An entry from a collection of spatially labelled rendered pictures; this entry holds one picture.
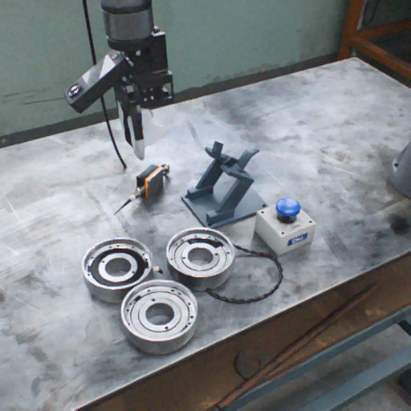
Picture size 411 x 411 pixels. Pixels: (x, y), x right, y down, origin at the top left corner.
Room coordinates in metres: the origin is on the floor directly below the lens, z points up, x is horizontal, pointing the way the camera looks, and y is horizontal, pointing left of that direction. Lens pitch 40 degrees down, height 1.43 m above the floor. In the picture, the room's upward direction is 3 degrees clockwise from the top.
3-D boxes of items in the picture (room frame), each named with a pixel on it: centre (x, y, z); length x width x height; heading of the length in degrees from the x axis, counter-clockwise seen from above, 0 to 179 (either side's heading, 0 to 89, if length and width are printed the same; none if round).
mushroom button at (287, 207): (0.65, -0.14, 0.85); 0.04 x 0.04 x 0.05
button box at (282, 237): (0.66, -0.14, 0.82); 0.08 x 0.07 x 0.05; 122
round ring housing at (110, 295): (0.54, 0.12, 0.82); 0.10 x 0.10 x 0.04
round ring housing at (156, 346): (0.46, 0.05, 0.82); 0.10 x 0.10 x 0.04
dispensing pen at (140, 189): (0.74, 0.11, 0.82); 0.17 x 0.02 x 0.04; 151
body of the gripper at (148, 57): (0.79, 0.11, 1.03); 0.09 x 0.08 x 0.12; 117
